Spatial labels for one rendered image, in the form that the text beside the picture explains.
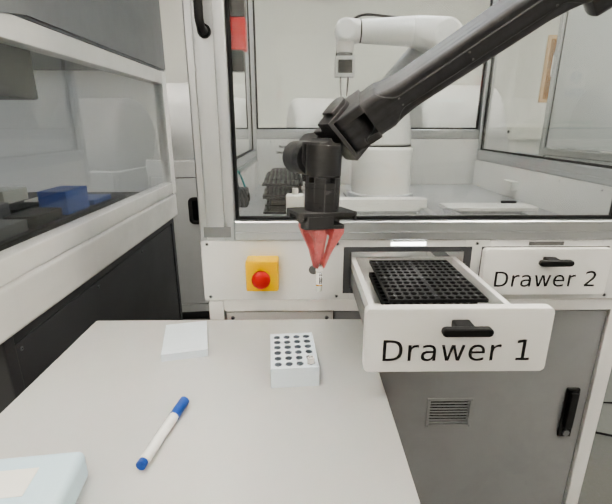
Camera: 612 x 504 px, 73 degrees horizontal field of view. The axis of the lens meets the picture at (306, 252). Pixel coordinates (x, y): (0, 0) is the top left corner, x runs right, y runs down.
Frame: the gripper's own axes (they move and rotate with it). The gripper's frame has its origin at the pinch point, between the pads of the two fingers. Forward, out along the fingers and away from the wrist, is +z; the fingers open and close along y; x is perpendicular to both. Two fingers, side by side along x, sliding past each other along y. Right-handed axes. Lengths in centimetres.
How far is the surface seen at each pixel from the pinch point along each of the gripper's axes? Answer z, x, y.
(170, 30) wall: -108, -342, -17
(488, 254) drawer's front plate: 3.0, -4.5, -44.4
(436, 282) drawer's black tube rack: 5.9, 0.8, -25.5
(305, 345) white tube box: 17.3, -3.7, 0.2
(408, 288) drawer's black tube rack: 6.1, 1.6, -18.2
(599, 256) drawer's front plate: 3, 5, -68
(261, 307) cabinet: 18.7, -27.1, 1.5
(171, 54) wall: -89, -343, -17
